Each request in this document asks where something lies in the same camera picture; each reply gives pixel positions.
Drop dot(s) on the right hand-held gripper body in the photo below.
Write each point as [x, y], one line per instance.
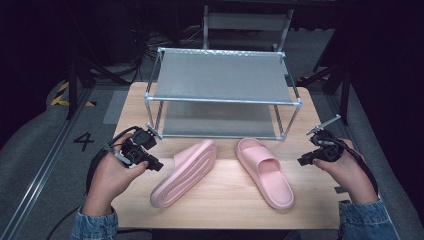
[328, 150]

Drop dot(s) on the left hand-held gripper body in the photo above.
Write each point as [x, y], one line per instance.
[136, 150]

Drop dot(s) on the pink slipper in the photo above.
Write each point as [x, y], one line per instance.
[266, 173]
[186, 173]

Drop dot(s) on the grey metal shoe rack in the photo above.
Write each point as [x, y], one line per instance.
[220, 76]

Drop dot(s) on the person's right hand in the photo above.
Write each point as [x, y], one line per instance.
[351, 175]

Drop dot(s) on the person's left hand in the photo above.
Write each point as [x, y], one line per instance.
[108, 176]

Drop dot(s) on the black tripod stand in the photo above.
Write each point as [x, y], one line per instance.
[343, 90]
[72, 90]

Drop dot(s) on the metal floor rail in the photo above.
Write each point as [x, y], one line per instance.
[40, 173]

